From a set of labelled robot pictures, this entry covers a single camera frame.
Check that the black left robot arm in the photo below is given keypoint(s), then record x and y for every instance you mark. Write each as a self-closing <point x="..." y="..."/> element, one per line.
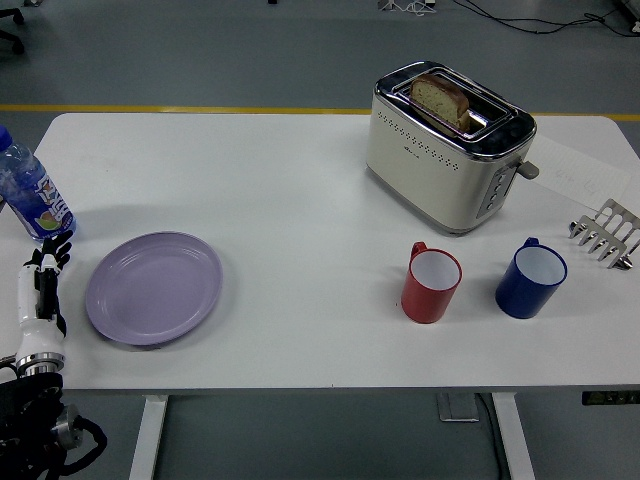
<point x="35" y="425"/>

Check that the white paper sheet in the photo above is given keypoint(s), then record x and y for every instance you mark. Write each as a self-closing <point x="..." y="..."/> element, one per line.
<point x="575" y="170"/>

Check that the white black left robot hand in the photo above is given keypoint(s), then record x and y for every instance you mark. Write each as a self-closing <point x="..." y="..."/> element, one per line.
<point x="28" y="305"/>

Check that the red mug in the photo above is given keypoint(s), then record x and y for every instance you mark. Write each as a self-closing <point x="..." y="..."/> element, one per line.
<point x="430" y="287"/>

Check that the brown bread slice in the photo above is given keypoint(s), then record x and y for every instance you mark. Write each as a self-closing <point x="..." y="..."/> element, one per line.
<point x="442" y="100"/>

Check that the clear blue-label drink bottle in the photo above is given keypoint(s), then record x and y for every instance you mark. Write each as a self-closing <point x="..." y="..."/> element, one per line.
<point x="35" y="200"/>

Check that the grey floor socket box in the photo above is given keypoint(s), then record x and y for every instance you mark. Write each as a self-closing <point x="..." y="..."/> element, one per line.
<point x="457" y="406"/>

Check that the cream silver toaster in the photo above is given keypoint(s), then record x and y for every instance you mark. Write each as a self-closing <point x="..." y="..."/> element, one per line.
<point x="440" y="165"/>

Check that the purple round plate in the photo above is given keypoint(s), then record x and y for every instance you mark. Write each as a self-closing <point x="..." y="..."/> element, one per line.
<point x="154" y="289"/>

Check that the silver metal toast rack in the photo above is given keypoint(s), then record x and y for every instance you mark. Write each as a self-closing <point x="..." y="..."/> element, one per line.
<point x="610" y="230"/>

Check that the white table leg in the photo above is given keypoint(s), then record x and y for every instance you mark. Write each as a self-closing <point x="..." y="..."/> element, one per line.
<point x="512" y="440"/>
<point x="149" y="435"/>

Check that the black table control panel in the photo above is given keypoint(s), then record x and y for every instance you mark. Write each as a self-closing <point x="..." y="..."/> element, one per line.
<point x="610" y="398"/>

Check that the blue mug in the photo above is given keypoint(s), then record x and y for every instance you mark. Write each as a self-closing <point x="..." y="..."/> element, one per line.
<point x="530" y="285"/>

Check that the black office chair base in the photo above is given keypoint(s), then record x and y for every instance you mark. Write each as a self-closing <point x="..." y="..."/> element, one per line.
<point x="10" y="30"/>

